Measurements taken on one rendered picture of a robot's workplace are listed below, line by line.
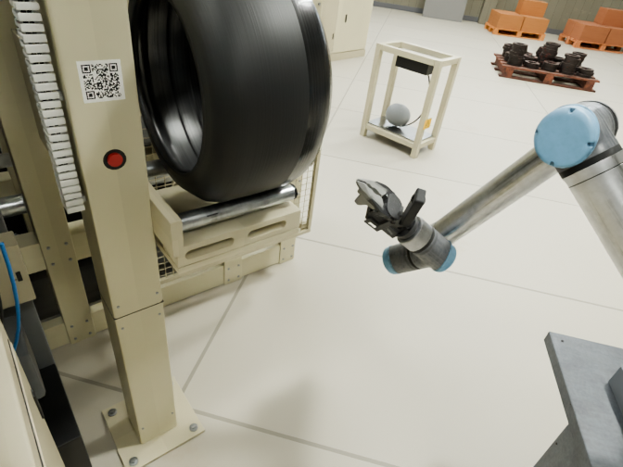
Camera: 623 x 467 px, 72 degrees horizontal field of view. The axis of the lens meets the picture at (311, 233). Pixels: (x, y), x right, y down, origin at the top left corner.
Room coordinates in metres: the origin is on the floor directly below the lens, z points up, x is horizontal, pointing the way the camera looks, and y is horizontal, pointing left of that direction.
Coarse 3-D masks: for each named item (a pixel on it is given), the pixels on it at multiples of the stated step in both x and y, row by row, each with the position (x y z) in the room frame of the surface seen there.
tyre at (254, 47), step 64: (192, 0) 0.85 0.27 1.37; (256, 0) 0.88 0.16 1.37; (192, 64) 1.26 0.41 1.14; (256, 64) 0.81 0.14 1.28; (320, 64) 0.91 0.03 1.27; (192, 128) 1.18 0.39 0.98; (256, 128) 0.79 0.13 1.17; (320, 128) 0.90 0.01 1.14; (192, 192) 0.87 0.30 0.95; (256, 192) 0.89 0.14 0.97
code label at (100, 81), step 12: (96, 60) 0.78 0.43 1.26; (108, 60) 0.79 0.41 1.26; (120, 60) 0.81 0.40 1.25; (84, 72) 0.76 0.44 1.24; (96, 72) 0.78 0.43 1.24; (108, 72) 0.79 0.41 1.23; (120, 72) 0.81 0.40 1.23; (84, 84) 0.76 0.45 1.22; (96, 84) 0.78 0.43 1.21; (108, 84) 0.79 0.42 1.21; (120, 84) 0.80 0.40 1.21; (84, 96) 0.76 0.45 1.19; (96, 96) 0.77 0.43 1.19; (108, 96) 0.79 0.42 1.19; (120, 96) 0.80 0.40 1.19
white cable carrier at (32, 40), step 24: (24, 0) 0.75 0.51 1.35; (24, 24) 0.72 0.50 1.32; (24, 48) 0.73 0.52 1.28; (48, 48) 0.74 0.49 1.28; (48, 72) 0.76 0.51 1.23; (48, 96) 0.73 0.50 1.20; (48, 120) 0.72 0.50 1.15; (48, 144) 0.73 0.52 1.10; (72, 168) 0.74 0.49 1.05; (72, 192) 0.73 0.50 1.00
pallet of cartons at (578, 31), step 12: (600, 12) 11.50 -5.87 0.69; (612, 12) 11.22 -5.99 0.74; (576, 24) 11.09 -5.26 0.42; (588, 24) 10.90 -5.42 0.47; (600, 24) 11.25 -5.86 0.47; (612, 24) 11.22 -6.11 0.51; (564, 36) 11.36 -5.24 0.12; (576, 36) 10.90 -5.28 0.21; (588, 36) 10.77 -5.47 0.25; (600, 36) 10.79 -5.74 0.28; (612, 36) 10.80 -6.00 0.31; (588, 48) 10.76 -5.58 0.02; (600, 48) 10.78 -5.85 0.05; (612, 48) 11.22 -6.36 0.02
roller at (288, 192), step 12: (264, 192) 0.97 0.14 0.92; (276, 192) 0.98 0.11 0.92; (288, 192) 1.00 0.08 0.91; (216, 204) 0.88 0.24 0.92; (228, 204) 0.89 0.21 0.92; (240, 204) 0.91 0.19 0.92; (252, 204) 0.92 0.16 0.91; (264, 204) 0.95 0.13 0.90; (276, 204) 0.98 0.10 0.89; (180, 216) 0.81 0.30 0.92; (192, 216) 0.82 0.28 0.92; (204, 216) 0.84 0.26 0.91; (216, 216) 0.85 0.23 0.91; (228, 216) 0.88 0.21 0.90; (192, 228) 0.81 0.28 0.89
